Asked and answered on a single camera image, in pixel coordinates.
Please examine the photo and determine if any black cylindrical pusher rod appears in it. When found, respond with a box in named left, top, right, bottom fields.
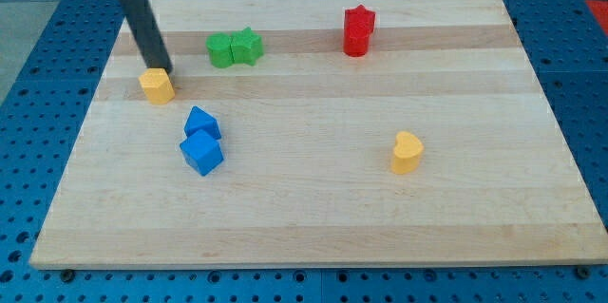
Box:
left=118, top=0, right=173, bottom=74

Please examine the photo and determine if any yellow hexagon block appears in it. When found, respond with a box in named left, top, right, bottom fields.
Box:
left=138, top=68, right=175, bottom=104

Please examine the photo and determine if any yellow heart block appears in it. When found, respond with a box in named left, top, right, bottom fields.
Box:
left=390, top=131, right=425, bottom=175

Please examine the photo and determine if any green circle block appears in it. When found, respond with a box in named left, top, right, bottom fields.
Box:
left=205, top=33, right=234, bottom=68

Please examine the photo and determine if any green star block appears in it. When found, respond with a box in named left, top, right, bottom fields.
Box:
left=231, top=27, right=264, bottom=66

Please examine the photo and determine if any blue triangle block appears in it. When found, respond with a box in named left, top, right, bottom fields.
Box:
left=183, top=106, right=222, bottom=140

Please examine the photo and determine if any blue cube block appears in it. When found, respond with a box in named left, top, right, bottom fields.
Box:
left=180, top=130, right=224, bottom=177

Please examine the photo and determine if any red cylinder block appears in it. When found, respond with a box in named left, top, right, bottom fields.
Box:
left=343, top=26, right=371, bottom=57

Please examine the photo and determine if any red star block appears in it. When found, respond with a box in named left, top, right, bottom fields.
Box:
left=344, top=5, right=376, bottom=37

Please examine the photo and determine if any wooden board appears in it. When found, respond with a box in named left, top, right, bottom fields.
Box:
left=30, top=0, right=607, bottom=270

